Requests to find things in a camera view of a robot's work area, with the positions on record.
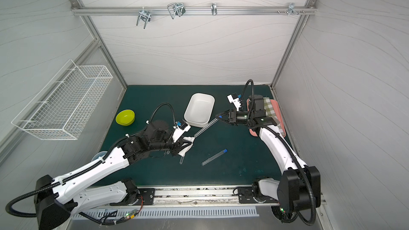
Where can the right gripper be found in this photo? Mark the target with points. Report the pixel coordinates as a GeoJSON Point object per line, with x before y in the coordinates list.
{"type": "Point", "coordinates": [231, 116]}

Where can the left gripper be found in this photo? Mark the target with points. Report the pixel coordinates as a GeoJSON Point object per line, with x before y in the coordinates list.
{"type": "Point", "coordinates": [176, 147]}

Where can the white wipe cloth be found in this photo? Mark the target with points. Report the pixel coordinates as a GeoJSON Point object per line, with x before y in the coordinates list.
{"type": "Point", "coordinates": [186, 146]}

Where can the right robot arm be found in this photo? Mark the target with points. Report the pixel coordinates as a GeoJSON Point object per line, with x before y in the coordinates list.
{"type": "Point", "coordinates": [298, 191]}

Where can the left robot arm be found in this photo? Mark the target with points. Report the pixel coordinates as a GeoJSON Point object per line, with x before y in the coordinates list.
{"type": "Point", "coordinates": [56, 199]}

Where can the white rectangular tray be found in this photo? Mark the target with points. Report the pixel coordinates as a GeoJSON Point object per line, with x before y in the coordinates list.
{"type": "Point", "coordinates": [199, 110]}

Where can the pink tray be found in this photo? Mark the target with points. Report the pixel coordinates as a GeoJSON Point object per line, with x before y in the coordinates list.
{"type": "Point", "coordinates": [278, 111]}

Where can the green table mat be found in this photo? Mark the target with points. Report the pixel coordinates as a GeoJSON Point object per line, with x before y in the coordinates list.
{"type": "Point", "coordinates": [247, 159]}

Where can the green checkered cloth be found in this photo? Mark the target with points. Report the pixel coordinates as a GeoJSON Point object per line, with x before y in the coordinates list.
{"type": "Point", "coordinates": [271, 111]}

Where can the green bowl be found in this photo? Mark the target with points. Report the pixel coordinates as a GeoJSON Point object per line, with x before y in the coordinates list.
{"type": "Point", "coordinates": [125, 117]}

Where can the white vent strip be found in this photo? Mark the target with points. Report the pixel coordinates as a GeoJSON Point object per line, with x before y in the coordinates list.
{"type": "Point", "coordinates": [178, 212]}

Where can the clear plastic cup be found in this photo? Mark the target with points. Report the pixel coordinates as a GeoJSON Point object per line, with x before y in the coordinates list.
{"type": "Point", "coordinates": [99, 155]}

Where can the metal hook clamp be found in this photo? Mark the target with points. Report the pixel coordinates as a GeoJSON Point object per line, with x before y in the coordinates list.
{"type": "Point", "coordinates": [213, 7]}
{"type": "Point", "coordinates": [143, 17]}
{"type": "Point", "coordinates": [291, 11]}
{"type": "Point", "coordinates": [176, 9]}

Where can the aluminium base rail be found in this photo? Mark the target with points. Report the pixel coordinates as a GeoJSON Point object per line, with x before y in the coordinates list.
{"type": "Point", "coordinates": [195, 195]}

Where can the white wire basket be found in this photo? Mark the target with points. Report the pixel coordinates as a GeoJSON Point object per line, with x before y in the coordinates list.
{"type": "Point", "coordinates": [61, 109]}

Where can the aluminium top rail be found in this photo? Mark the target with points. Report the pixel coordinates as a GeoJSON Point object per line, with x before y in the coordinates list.
{"type": "Point", "coordinates": [190, 11]}

